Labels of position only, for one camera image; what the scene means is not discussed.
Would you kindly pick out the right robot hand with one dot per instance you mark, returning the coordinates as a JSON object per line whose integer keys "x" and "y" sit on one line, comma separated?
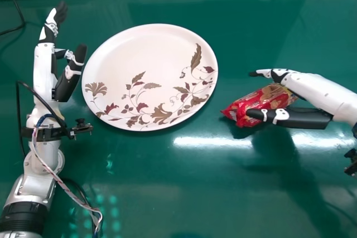
{"x": 320, "y": 93}

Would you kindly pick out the red biscuit packet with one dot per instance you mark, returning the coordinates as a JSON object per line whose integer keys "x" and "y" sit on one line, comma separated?
{"x": 251, "y": 104}

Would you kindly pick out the plate with brown leaf pattern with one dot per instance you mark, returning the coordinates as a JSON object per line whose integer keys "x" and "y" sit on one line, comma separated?
{"x": 147, "y": 62}

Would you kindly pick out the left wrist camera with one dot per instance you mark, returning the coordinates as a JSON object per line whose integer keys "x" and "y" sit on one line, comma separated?
{"x": 81, "y": 129}

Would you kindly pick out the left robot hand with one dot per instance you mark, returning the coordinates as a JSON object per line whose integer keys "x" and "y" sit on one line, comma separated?
{"x": 43, "y": 76}

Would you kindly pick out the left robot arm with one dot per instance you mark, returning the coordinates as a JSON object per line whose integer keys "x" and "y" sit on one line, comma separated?
{"x": 42, "y": 154}

